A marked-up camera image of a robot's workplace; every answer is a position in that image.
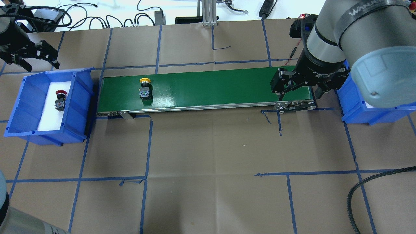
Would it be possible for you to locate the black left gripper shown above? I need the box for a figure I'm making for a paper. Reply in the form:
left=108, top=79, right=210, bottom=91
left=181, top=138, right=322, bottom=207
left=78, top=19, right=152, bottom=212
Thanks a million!
left=0, top=40, right=60, bottom=72

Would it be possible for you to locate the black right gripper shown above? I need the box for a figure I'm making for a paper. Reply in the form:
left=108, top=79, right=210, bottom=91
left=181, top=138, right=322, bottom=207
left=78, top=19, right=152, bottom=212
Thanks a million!
left=271, top=49, right=349, bottom=102

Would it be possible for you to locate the red push button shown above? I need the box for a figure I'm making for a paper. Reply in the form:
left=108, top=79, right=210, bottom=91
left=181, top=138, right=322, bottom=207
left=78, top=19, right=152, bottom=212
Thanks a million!
left=54, top=89, right=67, bottom=112

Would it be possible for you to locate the yellow push button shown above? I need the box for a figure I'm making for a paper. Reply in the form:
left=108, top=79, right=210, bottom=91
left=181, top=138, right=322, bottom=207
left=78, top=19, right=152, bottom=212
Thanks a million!
left=139, top=77, right=153, bottom=101

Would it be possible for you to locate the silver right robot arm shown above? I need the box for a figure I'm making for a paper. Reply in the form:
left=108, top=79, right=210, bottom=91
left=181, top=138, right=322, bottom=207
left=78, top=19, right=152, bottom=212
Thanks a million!
left=270, top=0, right=416, bottom=108

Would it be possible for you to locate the green conveyor belt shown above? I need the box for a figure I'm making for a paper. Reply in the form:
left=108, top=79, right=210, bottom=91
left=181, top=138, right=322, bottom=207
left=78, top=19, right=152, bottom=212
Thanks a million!
left=97, top=65, right=317, bottom=117

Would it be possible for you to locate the blue right bin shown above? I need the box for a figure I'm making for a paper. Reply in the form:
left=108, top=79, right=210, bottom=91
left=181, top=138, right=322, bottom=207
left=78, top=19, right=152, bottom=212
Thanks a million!
left=336, top=60, right=416, bottom=126

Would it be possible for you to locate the blue bin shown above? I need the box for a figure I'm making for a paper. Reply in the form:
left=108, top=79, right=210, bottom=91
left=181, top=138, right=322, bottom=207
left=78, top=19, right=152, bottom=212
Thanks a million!
left=4, top=68, right=95, bottom=146
left=336, top=60, right=416, bottom=126

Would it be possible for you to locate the white foam pad left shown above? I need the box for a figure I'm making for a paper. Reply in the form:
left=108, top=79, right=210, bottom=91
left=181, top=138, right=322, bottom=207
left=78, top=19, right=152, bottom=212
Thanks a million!
left=37, top=81, right=71, bottom=131

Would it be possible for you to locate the blue left bin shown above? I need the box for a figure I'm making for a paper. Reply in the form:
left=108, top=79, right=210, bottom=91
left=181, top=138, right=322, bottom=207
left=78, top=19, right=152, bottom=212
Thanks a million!
left=4, top=68, right=95, bottom=146

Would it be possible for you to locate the red black wire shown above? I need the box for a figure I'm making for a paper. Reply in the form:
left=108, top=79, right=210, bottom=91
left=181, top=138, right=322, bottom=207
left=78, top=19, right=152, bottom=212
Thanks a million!
left=283, top=32, right=304, bottom=67

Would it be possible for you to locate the aluminium frame post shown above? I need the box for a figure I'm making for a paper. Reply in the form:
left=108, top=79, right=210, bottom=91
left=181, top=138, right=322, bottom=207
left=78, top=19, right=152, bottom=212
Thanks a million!
left=197, top=0, right=218, bottom=27

